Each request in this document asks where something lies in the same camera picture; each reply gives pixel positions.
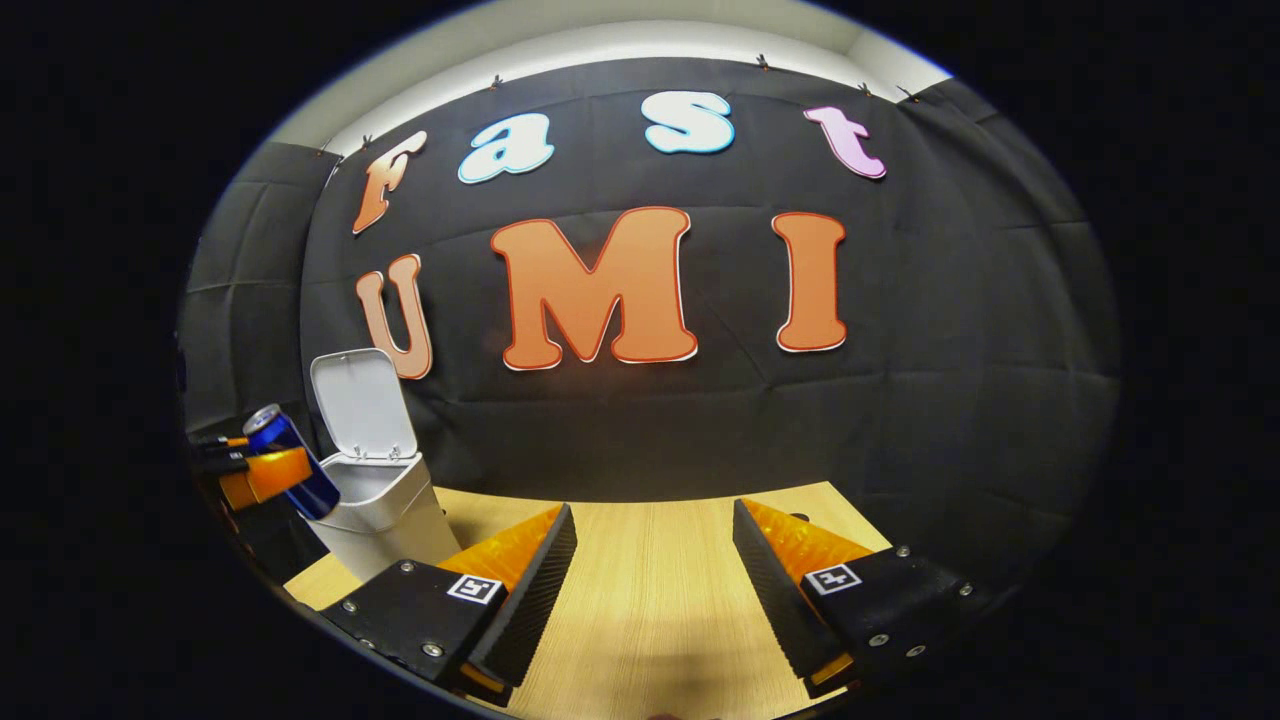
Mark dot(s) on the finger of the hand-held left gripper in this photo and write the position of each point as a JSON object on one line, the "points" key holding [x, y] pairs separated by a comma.
{"points": [[215, 455], [270, 478]]}

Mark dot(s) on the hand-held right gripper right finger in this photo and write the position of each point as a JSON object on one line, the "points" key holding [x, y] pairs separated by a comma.
{"points": [[775, 598]]}

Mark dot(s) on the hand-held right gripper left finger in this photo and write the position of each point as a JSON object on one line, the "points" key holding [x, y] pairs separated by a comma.
{"points": [[530, 598]]}

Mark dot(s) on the blue pop can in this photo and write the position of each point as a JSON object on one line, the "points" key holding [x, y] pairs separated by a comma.
{"points": [[275, 432]]}

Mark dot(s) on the white desktop garbage bin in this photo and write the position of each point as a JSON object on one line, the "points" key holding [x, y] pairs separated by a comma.
{"points": [[390, 520]]}

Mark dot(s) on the black backdrop cloth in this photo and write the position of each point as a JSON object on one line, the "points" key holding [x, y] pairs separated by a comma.
{"points": [[600, 430], [1030, 300], [240, 290]]}

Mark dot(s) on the row of black cloth clips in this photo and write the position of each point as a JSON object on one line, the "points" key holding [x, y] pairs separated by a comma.
{"points": [[495, 81]]}

